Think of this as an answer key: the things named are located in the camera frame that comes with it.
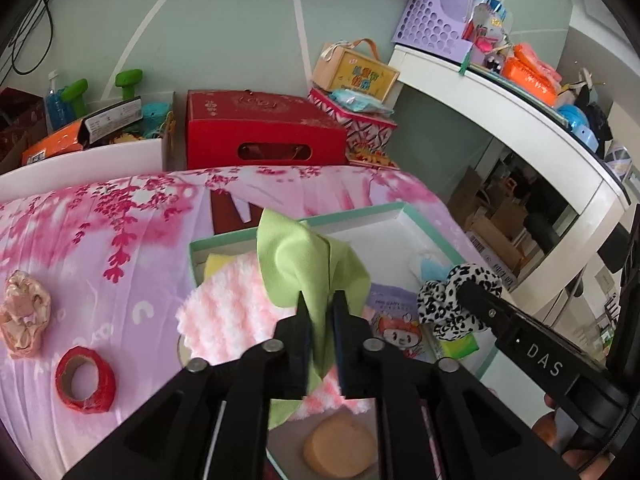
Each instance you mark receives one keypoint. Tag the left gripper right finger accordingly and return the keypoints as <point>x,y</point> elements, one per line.
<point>434,420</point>

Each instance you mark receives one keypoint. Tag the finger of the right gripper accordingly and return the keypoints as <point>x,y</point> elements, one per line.
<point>495,309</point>

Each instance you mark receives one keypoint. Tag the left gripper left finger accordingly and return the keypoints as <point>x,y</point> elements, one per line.
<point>209,421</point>

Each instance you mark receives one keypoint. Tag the green tissue pack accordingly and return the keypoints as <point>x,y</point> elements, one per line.
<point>460,348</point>

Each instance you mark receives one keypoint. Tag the leopard print scrunchie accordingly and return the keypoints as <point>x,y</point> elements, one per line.
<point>439,308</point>

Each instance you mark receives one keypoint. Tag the blue face mask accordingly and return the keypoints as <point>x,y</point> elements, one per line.
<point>429,266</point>

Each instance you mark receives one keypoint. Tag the purple baby wipes pack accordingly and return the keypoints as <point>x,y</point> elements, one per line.
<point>393,316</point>

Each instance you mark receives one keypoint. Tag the pink white fluffy towel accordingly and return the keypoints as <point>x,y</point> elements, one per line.
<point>223,317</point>

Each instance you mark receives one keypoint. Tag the red tape roll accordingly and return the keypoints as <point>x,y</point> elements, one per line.
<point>84,381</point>

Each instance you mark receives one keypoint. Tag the yellow green sponge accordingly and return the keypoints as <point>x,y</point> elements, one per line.
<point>227,265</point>

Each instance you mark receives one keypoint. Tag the green microfiber cloth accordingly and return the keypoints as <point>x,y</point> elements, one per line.
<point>297,262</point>

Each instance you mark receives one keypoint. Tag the pink lace scrunchie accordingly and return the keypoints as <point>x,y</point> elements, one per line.
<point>25,315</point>

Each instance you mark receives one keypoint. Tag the person's right hand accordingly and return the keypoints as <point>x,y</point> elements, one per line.
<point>555,429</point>

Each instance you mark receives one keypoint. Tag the cardboard milk carton box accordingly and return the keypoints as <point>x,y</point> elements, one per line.
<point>497,251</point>

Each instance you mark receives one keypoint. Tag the white curved desk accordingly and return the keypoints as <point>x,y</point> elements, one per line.
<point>597,197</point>

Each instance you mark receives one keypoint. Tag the cartoon printed bed sheet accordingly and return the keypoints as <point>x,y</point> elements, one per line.
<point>114,257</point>

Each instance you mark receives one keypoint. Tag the red white patterned box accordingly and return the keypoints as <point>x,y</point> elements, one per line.
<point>367,135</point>

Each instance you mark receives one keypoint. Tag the orange snack packet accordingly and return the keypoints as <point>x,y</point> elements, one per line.
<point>526,70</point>

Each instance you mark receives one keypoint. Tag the blue wipes packet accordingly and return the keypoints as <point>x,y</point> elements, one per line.
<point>360,103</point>

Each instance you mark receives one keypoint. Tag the yellow gift carry box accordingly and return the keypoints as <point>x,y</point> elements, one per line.
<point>354,65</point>

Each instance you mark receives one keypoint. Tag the white storage box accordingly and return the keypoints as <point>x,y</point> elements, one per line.
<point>113,148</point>

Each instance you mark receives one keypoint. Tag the large red gift box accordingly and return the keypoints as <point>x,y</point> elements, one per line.
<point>235,128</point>

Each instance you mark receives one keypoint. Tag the purple perforated basket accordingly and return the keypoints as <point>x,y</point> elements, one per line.
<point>435,27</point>

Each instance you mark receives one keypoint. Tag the teal toy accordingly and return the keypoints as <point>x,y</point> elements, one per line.
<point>154,118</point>

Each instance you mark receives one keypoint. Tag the orange cardboard box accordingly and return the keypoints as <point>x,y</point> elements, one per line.
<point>64,141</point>

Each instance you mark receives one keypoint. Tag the blue water bottle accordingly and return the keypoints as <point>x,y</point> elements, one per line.
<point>59,113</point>

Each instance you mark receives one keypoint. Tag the green dumbbell right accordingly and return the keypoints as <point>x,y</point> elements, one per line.
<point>127,81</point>

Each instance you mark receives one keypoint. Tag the green dumbbell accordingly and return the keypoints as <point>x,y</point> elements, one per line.
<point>127,81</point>
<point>73,95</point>

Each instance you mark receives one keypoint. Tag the green dumbbell left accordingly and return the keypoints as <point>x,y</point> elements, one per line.
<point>73,95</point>

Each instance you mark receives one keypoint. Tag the dark red open box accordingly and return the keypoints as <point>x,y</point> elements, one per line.
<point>23,124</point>

